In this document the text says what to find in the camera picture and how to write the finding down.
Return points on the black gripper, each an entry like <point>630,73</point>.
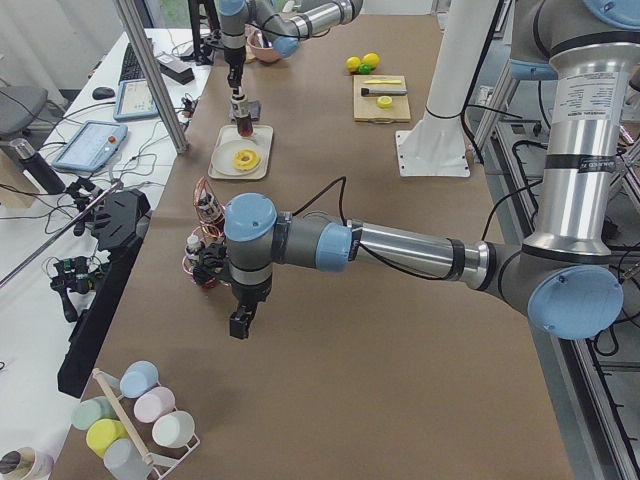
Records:
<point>234,61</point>
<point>251,294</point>

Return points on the tea bottle white cap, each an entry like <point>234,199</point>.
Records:
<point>242,117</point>

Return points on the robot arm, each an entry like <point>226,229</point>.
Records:
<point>414,204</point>
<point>285,33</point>

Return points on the cream rabbit tray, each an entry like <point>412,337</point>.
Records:
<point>262,136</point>

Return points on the tea bottle front right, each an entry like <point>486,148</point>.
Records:
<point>193,247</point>

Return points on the tea bottle front left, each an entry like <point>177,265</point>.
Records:
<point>207,206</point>

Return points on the grey folded cloth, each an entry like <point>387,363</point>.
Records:
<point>254,109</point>

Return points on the pink ice bowl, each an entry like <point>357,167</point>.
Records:
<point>261,48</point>

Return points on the glazed donut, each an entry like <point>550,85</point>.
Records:
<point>246,160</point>

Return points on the white round plate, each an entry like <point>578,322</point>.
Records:
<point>221,161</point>

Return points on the teach pendant tablet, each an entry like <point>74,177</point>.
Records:
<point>134,101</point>
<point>91,146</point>

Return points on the yellow lemon near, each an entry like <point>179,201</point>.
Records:
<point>353,64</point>

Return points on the yellow lemon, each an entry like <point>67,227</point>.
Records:
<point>371,59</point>
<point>353,64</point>

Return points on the steel muddler black tip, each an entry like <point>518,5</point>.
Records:
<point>369,92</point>

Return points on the green lime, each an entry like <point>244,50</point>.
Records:
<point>364,69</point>

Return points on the yellow plastic knife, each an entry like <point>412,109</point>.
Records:
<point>383,81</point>

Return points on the yellow lemon far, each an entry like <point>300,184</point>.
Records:
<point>371,59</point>

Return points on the bamboo cutting board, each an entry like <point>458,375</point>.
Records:
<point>365,108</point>

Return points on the half lemon slice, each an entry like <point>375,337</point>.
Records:
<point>384,102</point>

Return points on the pastel cup rack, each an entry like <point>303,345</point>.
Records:
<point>135,426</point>

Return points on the black thermos bottle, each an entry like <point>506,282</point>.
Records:
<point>35,164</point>

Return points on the copper wire bottle rack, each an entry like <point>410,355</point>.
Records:
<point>210,234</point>

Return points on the aluminium frame post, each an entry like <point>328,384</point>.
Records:
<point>133,26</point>

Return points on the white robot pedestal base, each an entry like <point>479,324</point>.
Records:
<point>435,146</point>

